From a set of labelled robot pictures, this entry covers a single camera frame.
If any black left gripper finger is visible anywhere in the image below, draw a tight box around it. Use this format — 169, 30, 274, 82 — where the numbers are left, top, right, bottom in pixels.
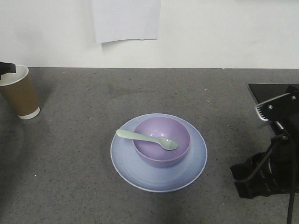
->
0, 62, 16, 79

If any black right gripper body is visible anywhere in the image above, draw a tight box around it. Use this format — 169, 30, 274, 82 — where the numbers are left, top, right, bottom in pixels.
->
230, 112, 299, 199

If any brown paper cup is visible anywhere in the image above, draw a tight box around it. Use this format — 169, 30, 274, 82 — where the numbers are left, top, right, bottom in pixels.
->
0, 65, 40, 120

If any mint green spoon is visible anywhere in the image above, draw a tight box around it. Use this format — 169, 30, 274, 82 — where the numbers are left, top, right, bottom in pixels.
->
116, 129, 178, 151

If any lilac plastic bowl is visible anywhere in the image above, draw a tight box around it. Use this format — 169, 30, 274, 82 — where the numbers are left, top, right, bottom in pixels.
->
133, 117, 191, 168

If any light blue plate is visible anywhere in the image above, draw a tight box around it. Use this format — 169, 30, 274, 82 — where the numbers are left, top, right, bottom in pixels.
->
110, 113, 207, 193

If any white paper sheet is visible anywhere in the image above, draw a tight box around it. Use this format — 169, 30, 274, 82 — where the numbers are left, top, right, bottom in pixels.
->
92, 0, 161, 43

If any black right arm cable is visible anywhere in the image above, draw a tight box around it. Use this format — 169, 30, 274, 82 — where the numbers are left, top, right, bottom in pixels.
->
233, 134, 299, 224

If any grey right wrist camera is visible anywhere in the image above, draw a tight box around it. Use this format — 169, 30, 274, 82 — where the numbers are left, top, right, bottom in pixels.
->
255, 85, 299, 121

